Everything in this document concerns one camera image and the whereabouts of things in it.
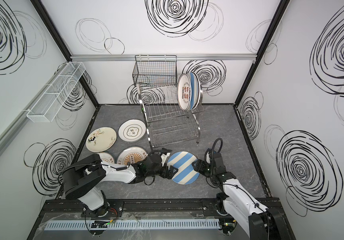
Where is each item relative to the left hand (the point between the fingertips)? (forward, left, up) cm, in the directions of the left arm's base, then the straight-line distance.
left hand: (175, 169), depth 84 cm
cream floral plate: (+19, +51, -2) cm, 54 cm away
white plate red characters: (+32, -4, +31) cm, 44 cm away
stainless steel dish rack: (+34, +8, -1) cm, 35 cm away
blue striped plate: (+7, -4, -3) cm, 9 cm away
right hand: (+2, -10, 0) cm, 10 cm away
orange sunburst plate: (+9, +27, -2) cm, 29 cm away
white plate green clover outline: (+28, +32, -3) cm, 42 cm away
